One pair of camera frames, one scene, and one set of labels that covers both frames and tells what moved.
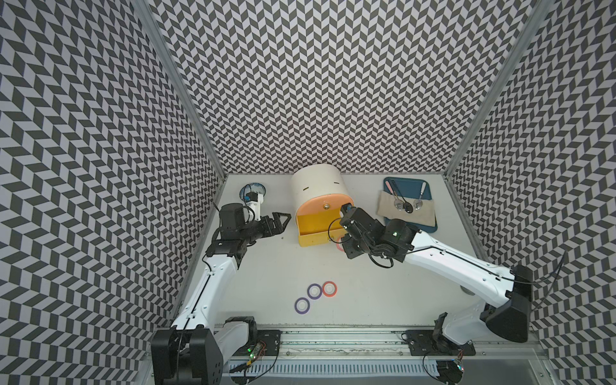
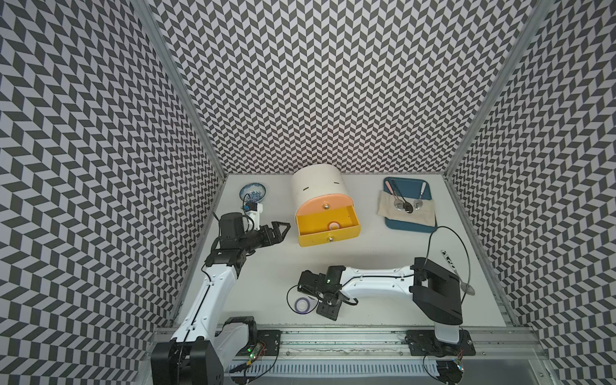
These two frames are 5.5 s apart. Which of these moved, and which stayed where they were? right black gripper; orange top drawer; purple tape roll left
Moved: right black gripper
Stayed: orange top drawer; purple tape roll left
